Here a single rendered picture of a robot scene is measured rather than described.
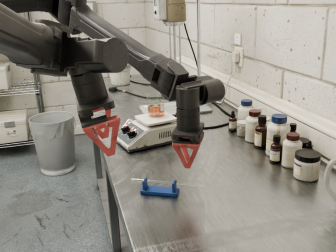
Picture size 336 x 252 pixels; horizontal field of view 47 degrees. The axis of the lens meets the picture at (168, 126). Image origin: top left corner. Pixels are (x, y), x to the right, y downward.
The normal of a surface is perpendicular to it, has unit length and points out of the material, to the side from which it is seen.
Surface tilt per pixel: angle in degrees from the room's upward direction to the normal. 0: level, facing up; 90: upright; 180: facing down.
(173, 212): 0
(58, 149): 94
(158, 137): 90
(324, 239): 0
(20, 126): 92
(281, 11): 90
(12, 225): 0
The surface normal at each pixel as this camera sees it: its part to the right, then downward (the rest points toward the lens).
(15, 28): 1.00, 0.08
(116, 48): 0.75, 0.08
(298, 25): -0.96, 0.11
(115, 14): 0.26, 0.30
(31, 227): -0.04, -0.95
